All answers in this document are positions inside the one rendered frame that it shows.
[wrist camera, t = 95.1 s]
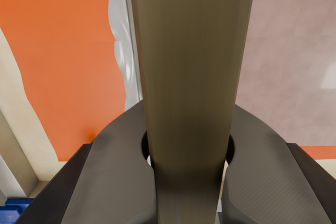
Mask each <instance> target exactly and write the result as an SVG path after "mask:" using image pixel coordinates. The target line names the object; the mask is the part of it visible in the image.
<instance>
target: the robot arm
mask: <svg viewBox="0 0 336 224"><path fill-rule="evenodd" d="M149 155H150V152H149V144H148V136H147V127H146V119H145V110H144V102H143V99H142V100H141V101H139V102H138V103H136V104H135V105H134V106H132V107H131V108H129V109H128V110H127V111H125V112H124V113H122V114H121V115H120V116H118V117H117V118H116V119H114V120H113V121H112V122H110V123H109V124H108V125H107V126H106V127H105V128H104V129H102V130H101V132H100V133H99V134H98V135H97V136H96V137H95V138H94V139H93V140H92V142H91V143H85V144H83V145H82V146H81V147H80V148H79V149H78V150H77V151H76V153H75V154H74V155H73V156H72V157H71V158H70V159H69V160H68V161H67V163H66V164H65V165H64V166H63V167H62V168H61V169H60V170H59V171H58V173H57V174H56V175H55V176H54V177H53V178H52V179H51V180H50V182H49V183H48V184H47V185H46V186H45V187H44V188H43V189H42V190H41V192H40V193H39V194H38V195H37V196H36V197H35V198H34V199H33V201H32V202H31V203H30V204H29V205H28V206H27V208H26V209H25V210H24V211H23V212H22V214H21V215H20V216H19V217H18V219H17V220H16V221H15V223H14V224H158V213H157V196H156V186H155V176H154V170H153V168H152V167H151V166H150V165H149V164H148V162H147V159H148V157H149ZM225 159H226V161H227V164H228V167H227V168H226V171H225V177H224V183H223V189H222V195H221V208H222V221H223V224H336V179H335V178H334V177H333V176H331V175H330V174H329V173H328V172H327V171H326V170H325V169H324V168H323V167H322V166H320V165H319V164H318V163H317V162H316V161H315V160H314V159H313V158H312V157H311V156H310V155H308V154H307V153H306V152H305V151H304V150H303V149H302V148H301V147H300V146H299V145H297V144H296V143H287V142H286V141H285V140H284V139H283V138H282V137H281V136H280V135H279V134H278V133H277V132H276V131H274V130H273V129H272V128H271V127H270V126H269V125H267V124H266V123H265V122H263V121H262V120H261V119H259V118H258V117H256V116H254V115H253V114H251V113H250V112H248V111H246V110H245V109H243V108H241V107H240V106H238V105H236V104H235V106H234V111H233V117H232V123H231V129H230V135H229V141H228V147H227V152H226V158H225Z"/></svg>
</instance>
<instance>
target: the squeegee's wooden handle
mask: <svg viewBox="0 0 336 224"><path fill-rule="evenodd" d="M252 3H253V0H131V5H132V14H133V22H134V30H135V39H136V47H137V56H138V64H139V72H140V81H141V89H142V97H143V106H144V114H145V122H146V131H147V139H148V148H149V156H150V164H151V167H152V168H153V171H154V181H155V191H156V202H157V223H158V224H215V219H216V213H217V208H218V202H219V196H220V190H221V184H222V178H223V172H224V167H225V161H226V155H227V149H228V143H229V137H230V131H231V126H232V120H233V114H234V108H235V102H236V96H237V90H238V85H239V79H240V73H241V67H242V61H243V55H244V49H245V44H246V38H247V32H248V26H249V20H250V14H251V8H252Z"/></svg>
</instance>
